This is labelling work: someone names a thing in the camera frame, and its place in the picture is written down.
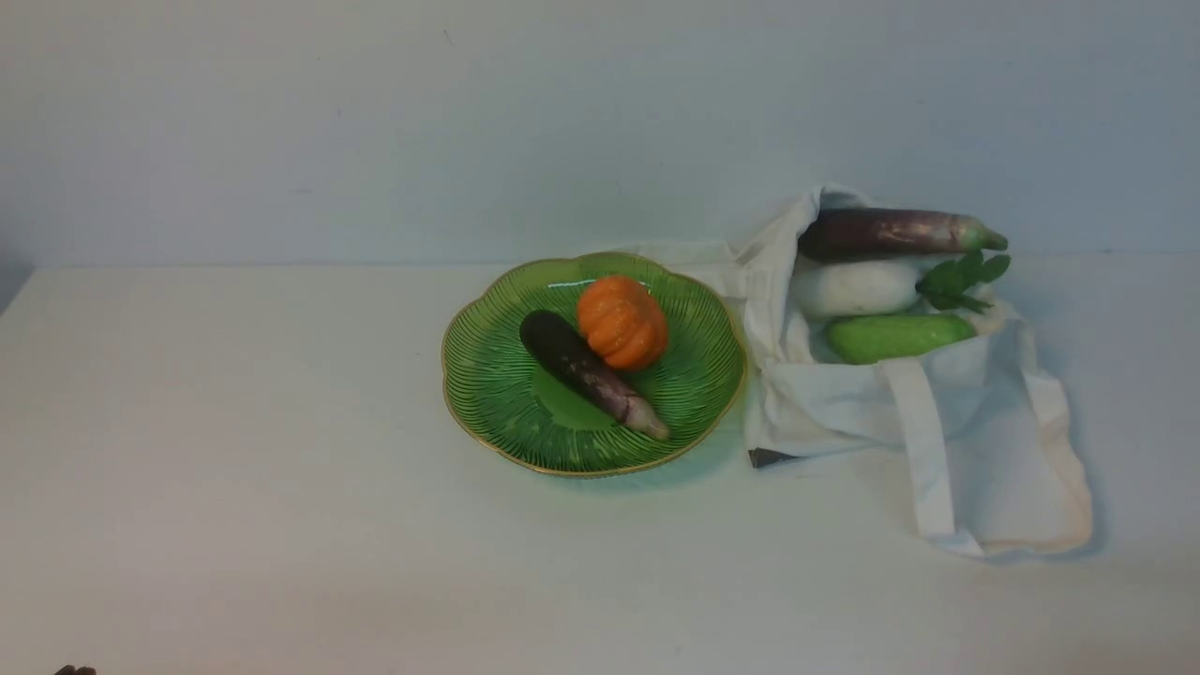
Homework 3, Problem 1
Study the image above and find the long purple eggplant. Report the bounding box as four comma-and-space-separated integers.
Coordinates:
798, 208, 1009, 263

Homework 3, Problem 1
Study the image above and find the white cloth bag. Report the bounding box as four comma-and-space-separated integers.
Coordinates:
626, 185, 1093, 557

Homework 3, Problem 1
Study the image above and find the green glass plate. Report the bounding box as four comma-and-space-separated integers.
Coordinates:
442, 251, 749, 478

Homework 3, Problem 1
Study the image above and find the orange pumpkin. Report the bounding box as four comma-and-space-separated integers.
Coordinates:
576, 275, 668, 371

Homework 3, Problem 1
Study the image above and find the dark purple eggplant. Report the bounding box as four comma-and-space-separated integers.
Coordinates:
520, 310, 671, 441

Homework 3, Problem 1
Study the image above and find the white radish with leaves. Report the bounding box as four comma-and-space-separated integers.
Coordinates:
788, 251, 1012, 322

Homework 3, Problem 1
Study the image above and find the green cucumber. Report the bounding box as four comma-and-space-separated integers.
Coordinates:
824, 313, 977, 365

